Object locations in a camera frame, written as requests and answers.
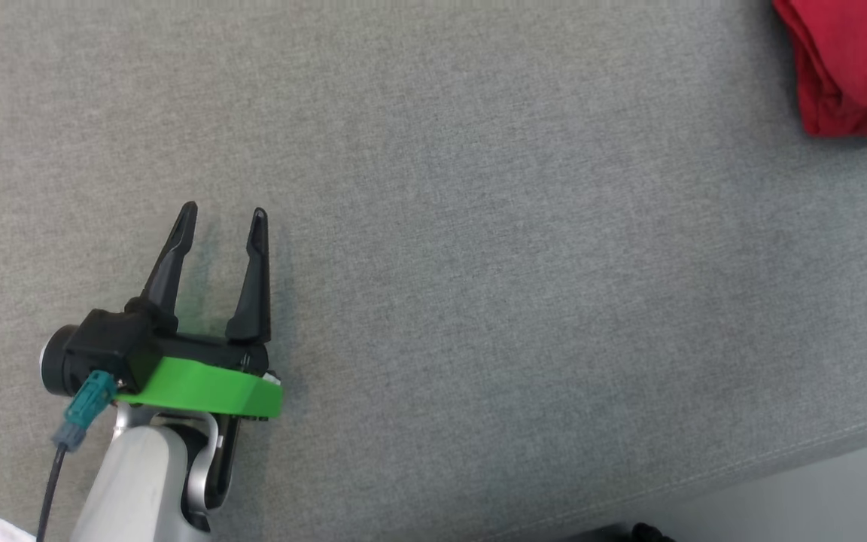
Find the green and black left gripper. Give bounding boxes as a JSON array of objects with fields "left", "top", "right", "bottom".
[{"left": 116, "top": 201, "right": 284, "bottom": 421}]

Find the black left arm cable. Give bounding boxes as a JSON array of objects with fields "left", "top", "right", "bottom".
[{"left": 35, "top": 444, "right": 69, "bottom": 542}]

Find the red garment with white trim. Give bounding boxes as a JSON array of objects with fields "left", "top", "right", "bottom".
[{"left": 771, "top": 0, "right": 867, "bottom": 140}]

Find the teal left camera connector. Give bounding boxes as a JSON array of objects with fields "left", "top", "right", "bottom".
[{"left": 52, "top": 370, "right": 117, "bottom": 452}]

